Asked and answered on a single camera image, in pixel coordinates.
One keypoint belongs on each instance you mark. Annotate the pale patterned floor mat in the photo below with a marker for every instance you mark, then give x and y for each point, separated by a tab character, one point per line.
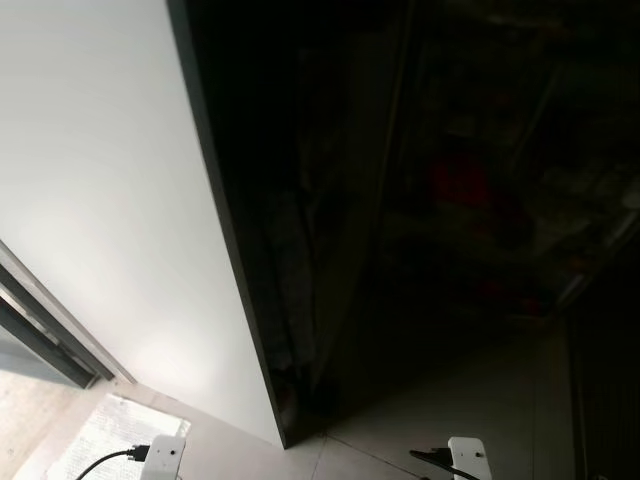
100	440

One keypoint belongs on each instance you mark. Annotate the metal sliding door track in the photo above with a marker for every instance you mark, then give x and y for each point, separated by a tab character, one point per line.
50	330

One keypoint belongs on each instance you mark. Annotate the red bag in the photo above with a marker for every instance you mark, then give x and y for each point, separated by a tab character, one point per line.
460	180

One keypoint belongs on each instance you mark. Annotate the white open fridge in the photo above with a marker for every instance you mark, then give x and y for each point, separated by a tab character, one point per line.
520	150

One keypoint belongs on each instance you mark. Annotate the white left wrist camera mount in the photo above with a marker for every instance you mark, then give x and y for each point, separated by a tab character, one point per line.
165	458

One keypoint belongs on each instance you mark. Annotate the black fridge door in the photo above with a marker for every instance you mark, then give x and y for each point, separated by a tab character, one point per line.
290	200

